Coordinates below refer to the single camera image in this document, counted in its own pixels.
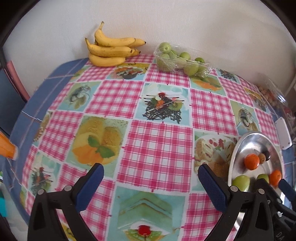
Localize green mango large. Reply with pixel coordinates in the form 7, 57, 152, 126
257, 174, 269, 184

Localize mandarin orange right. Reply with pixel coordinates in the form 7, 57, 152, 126
269, 169, 282, 187

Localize brown longan fruit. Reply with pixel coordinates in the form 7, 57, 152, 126
258, 153, 266, 165

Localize pink checkered fruit tablecloth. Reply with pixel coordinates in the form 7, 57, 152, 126
20, 55, 280, 240

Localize blue under tablecloth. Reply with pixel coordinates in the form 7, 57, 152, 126
1, 58, 87, 223

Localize large steel bowl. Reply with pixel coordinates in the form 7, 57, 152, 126
225, 131, 284, 200

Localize orange object at edge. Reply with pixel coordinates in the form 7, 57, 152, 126
0, 132, 19, 161

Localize clear box of longans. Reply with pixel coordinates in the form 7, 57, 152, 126
256, 73, 288, 108

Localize clear tray green jujubes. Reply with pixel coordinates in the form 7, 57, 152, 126
153, 42, 214, 78

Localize small mandarin orange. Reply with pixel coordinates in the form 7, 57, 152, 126
244, 154, 259, 170

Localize dark cherry with stem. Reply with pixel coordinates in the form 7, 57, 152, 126
263, 150, 271, 161

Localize bunch of yellow bananas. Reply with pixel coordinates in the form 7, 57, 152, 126
85, 22, 146, 67

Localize white power adapter box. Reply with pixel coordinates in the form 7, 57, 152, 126
275, 117, 292, 150

